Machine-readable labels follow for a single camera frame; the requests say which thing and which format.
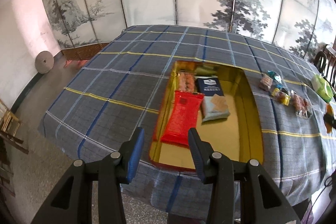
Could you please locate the clear orange peanut packet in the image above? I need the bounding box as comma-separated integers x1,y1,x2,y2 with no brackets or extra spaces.
290,90,307,119

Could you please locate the blue soda crackers packet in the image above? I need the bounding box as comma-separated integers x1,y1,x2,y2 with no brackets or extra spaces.
196,76,230,123

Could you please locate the red snack packet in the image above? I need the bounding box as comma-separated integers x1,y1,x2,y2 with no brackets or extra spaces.
160,90,205,147

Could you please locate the wooden folding rack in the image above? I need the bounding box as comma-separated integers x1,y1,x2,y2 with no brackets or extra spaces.
1,100,29,155

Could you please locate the dark seaweed snack packet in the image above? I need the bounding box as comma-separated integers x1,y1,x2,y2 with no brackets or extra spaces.
304,100,313,119

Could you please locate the yellow candy packet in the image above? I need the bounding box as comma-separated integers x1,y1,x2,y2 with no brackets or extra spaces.
272,88,290,106

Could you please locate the orange snack packet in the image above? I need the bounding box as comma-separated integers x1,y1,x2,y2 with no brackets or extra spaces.
323,104,336,134

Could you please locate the red gold toffee tin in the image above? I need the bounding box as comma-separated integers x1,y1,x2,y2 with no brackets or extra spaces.
149,61,264,171

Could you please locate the blue candy packet near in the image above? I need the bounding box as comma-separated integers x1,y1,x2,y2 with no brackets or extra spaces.
276,84,289,93

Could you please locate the blue candy packet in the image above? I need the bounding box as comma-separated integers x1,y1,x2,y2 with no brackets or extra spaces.
267,71,282,84
276,84,289,93

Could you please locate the pink clear snack packet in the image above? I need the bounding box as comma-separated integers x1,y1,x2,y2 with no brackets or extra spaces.
259,73,273,92

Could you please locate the grey plaid tablecloth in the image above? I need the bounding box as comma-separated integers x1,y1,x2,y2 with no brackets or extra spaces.
39,25,335,219

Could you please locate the blue candy packet far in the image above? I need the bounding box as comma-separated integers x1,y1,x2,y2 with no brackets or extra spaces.
267,71,282,84

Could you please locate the green tissue pack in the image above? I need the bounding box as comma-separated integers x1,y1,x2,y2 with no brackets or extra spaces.
311,75,334,103

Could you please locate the clear peanut packet in tin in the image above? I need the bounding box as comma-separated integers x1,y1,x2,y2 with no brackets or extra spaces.
178,72,197,93

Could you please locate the round grey stone disc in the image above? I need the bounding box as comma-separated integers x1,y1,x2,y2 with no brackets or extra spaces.
35,51,54,75

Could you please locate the dark wooden chair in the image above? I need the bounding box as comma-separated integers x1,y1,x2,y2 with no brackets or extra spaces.
314,45,336,88

